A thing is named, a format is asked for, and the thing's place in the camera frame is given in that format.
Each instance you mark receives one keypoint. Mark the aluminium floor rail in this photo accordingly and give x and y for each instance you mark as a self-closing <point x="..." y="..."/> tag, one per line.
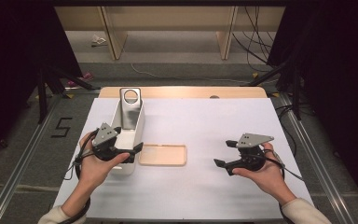
<point x="323" y="174"/>
<point x="18" y="177"/>

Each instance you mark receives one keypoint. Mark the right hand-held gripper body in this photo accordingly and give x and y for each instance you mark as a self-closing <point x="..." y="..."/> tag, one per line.
<point x="250" y="152"/>

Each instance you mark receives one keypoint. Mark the wooden shelf unit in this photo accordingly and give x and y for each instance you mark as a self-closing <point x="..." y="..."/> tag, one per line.
<point x="167" y="18"/>

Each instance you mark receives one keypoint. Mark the white table cover sheet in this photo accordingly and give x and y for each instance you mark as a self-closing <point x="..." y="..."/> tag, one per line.
<point x="192" y="130"/>

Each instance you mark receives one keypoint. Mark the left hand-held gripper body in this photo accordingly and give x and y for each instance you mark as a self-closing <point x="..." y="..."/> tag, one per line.
<point x="104" y="137"/>

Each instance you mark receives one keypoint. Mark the black metal stand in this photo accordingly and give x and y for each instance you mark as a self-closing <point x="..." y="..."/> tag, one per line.
<point x="42" y="93"/>
<point x="296" y="93"/>

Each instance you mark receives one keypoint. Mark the black curtain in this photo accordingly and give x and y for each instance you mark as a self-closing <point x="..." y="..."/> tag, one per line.
<point x="12" y="62"/>
<point x="338" y="77"/>

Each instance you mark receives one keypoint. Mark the person's left hand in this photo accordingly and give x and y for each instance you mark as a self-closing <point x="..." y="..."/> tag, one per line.
<point x="93" y="171"/>

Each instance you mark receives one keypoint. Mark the person's right hand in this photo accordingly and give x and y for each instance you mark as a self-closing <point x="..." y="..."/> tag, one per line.
<point x="270" y="177"/>

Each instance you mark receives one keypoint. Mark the white plastic bin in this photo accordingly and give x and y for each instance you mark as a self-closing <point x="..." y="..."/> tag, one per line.
<point x="127" y="141"/>

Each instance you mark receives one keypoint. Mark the pink object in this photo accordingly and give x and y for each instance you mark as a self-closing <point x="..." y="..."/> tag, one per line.
<point x="88" y="75"/>

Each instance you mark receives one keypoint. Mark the crumpled white paper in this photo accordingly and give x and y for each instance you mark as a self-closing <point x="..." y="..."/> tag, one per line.
<point x="99" y="39"/>

